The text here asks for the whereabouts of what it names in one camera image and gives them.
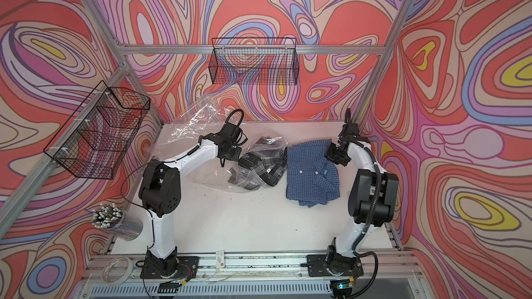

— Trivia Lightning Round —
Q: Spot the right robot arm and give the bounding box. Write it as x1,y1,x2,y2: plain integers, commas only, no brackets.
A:
326,141,399,257

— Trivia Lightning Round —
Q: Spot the aluminium frame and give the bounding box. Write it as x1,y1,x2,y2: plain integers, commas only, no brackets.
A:
1,0,401,249

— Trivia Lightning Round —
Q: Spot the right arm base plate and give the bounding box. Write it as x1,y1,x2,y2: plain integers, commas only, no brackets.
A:
301,254,364,279

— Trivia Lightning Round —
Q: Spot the black wire basket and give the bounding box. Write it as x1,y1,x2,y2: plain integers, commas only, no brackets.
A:
43,82,151,180
209,37,299,85

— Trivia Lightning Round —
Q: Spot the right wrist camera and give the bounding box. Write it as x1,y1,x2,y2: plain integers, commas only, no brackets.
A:
338,108,360,143

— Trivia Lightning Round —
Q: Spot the clear tape roll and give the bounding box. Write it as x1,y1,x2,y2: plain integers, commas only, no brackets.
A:
102,256,134,287

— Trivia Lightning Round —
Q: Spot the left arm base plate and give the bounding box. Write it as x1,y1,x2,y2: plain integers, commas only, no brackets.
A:
140,254,200,280

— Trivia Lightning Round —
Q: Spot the grey plaid shirt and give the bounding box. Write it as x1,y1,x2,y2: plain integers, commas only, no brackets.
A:
228,136,288,191

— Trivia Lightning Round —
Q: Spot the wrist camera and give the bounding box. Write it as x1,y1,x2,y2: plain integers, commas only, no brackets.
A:
220,109,248,147
338,108,360,143

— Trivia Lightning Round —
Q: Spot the black wire basket left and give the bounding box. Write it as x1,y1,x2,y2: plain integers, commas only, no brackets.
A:
43,82,151,180

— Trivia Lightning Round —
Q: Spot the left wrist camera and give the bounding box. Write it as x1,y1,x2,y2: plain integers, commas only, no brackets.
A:
220,109,248,147

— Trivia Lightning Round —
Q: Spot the blue checked shirt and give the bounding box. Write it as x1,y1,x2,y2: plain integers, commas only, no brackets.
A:
286,139,340,208

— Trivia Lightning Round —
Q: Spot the black wire basket back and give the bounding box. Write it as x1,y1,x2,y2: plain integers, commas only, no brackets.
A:
209,37,299,85

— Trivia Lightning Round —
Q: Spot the clear plastic vacuum bag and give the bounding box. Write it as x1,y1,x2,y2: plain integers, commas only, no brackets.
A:
153,96,288,193

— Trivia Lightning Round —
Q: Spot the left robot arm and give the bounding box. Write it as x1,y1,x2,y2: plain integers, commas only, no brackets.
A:
139,130,247,259

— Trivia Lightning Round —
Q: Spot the clear cup of pens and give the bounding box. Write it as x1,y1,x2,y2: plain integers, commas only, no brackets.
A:
91,203,144,242

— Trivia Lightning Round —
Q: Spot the small white cardboard box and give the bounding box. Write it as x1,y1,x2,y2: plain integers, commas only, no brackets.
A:
216,251,226,269

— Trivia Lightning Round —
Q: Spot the aluminium front rail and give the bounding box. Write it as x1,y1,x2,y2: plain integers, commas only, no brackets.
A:
72,251,435,298

